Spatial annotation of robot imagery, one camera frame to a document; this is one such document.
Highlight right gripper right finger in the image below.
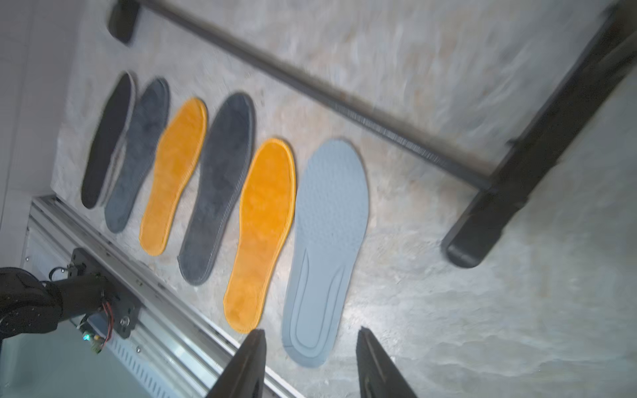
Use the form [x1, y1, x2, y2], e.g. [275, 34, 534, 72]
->
[356, 327, 416, 398]

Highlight orange yellow shoe insole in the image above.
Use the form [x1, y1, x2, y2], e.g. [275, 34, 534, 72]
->
[139, 97, 207, 256]

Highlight black shoe insole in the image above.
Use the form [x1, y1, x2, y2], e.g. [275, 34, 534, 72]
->
[81, 71, 137, 209]

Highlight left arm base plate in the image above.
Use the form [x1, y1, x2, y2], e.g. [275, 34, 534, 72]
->
[62, 248, 142, 339]

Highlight aluminium mounting rail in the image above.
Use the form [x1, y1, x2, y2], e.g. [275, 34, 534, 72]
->
[19, 195, 305, 398]

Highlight black garment rack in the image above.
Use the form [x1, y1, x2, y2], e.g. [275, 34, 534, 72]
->
[107, 1, 636, 269]

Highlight light blue insole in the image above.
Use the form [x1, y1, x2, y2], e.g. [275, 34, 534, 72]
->
[281, 139, 370, 368]

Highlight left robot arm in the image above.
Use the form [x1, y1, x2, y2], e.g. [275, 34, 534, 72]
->
[1, 267, 109, 339]

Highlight dark grey shoe insole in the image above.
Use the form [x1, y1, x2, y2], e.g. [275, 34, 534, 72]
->
[105, 77, 170, 234]

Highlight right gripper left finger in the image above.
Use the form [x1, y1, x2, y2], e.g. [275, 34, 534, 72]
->
[206, 329, 266, 398]

